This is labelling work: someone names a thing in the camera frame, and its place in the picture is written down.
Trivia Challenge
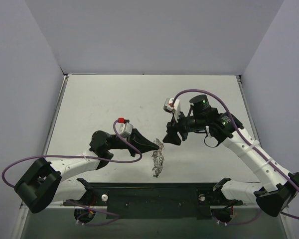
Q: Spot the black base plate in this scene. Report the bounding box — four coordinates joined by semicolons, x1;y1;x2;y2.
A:
75;181;230;220

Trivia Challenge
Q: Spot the aluminium front rail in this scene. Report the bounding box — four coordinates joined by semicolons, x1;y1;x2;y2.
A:
20;186;289;209

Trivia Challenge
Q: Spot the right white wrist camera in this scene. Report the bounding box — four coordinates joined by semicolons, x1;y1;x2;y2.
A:
163;98;181;122

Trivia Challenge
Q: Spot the large silver keyring disc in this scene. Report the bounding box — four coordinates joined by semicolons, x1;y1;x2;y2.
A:
151;138;164;178

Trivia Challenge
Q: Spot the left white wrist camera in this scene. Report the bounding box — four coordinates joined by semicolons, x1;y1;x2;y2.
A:
113;118;134;138

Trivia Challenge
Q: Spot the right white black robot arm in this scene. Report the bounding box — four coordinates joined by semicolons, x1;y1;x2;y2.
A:
163;95;299;217

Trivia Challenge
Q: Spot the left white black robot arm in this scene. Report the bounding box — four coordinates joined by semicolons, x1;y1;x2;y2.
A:
14;128;159;213

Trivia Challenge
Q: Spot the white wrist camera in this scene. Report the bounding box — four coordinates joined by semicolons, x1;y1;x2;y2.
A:
163;98;181;122
113;118;134;138

